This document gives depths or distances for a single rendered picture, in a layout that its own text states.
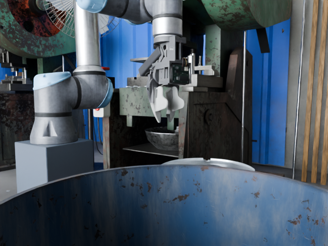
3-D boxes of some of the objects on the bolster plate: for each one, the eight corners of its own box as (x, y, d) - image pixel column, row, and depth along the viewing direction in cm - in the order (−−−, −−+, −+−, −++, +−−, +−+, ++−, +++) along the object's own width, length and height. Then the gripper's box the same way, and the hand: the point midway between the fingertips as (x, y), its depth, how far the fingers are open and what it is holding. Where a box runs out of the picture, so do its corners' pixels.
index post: (192, 74, 136) (192, 53, 135) (186, 74, 138) (187, 54, 137) (194, 74, 139) (195, 54, 138) (189, 74, 140) (189, 54, 139)
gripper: (162, 32, 65) (163, 125, 67) (196, 38, 71) (196, 122, 73) (142, 38, 72) (143, 123, 73) (175, 43, 78) (175, 120, 80)
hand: (163, 116), depth 75 cm, fingers open, 3 cm apart
